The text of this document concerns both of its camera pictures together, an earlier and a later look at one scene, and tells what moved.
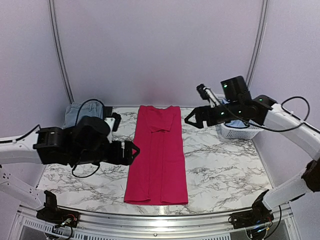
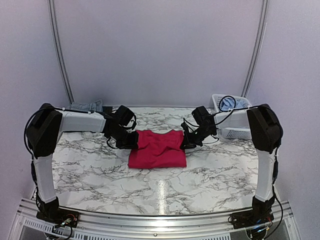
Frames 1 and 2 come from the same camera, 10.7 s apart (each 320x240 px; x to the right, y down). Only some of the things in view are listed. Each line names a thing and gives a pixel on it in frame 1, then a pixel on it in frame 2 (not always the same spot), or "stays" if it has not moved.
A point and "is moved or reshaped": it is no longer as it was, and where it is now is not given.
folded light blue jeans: [92, 107] stays
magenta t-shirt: [157, 174] is moved or reshaped
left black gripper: [127, 158] → [131, 145]
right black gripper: [199, 111] → [189, 142]
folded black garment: [107, 111] stays
